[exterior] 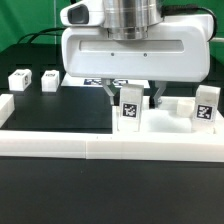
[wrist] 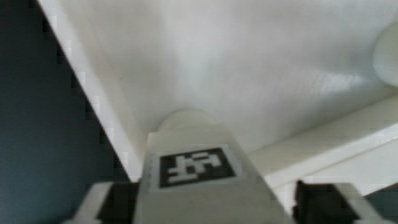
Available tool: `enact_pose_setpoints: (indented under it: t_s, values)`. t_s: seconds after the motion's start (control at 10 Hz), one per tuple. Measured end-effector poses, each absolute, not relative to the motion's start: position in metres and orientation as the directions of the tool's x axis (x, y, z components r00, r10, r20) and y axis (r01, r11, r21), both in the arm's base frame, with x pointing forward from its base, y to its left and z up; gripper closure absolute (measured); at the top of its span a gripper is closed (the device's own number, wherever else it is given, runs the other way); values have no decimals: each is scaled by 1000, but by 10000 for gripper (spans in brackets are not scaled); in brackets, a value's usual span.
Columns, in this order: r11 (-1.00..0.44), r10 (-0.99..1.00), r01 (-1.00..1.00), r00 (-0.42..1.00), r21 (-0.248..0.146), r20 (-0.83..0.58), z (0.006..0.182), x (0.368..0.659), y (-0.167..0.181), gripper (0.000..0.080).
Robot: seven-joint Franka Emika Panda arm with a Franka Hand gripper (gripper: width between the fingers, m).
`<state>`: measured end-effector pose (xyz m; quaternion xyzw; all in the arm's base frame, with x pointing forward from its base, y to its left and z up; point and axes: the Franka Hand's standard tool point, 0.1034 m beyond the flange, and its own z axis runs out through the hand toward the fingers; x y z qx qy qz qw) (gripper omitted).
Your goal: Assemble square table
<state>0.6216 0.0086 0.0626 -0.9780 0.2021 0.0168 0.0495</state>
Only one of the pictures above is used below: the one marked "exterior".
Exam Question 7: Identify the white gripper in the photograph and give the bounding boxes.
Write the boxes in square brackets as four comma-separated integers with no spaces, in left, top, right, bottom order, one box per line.
[61,14,211,108]

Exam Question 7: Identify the white square table top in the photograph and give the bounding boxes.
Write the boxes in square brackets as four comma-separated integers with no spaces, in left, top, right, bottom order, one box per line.
[112,97,224,135]

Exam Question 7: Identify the white sheet with AprilTags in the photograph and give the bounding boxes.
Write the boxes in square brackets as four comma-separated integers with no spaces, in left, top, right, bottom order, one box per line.
[61,73,150,88]

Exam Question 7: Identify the white U-shaped fence wall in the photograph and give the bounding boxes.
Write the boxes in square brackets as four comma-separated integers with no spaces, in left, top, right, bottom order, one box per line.
[0,93,224,163]

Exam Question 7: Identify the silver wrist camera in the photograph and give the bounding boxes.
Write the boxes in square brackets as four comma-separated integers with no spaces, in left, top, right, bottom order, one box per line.
[60,0,105,27]

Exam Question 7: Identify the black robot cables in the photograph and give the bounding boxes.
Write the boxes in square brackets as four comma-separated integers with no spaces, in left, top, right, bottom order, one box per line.
[17,28,66,45]

